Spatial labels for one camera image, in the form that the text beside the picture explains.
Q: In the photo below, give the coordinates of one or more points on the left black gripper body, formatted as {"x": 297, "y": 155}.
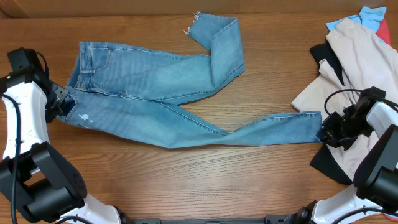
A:
{"x": 56, "y": 96}

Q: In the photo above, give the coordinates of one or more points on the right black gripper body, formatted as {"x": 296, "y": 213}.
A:
{"x": 344, "y": 130}

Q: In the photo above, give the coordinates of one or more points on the light blue denim jeans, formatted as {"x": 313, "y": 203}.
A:
{"x": 137, "y": 93}

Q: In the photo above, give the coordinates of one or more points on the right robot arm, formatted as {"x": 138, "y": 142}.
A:
{"x": 374, "y": 189}

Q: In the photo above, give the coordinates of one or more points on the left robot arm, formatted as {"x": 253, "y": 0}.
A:
{"x": 38, "y": 181}

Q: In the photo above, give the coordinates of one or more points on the beige garment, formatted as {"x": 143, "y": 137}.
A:
{"x": 366, "y": 62}

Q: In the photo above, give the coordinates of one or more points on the black garment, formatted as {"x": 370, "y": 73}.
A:
{"x": 323, "y": 160}

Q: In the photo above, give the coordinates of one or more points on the cardboard backboard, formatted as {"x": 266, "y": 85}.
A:
{"x": 87, "y": 8}

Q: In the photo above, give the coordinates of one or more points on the red garment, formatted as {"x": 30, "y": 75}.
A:
{"x": 383, "y": 32}

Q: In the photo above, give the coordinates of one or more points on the light blue shirt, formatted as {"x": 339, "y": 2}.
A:
{"x": 368, "y": 17}

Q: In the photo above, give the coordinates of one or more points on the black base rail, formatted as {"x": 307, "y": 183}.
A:
{"x": 269, "y": 219}

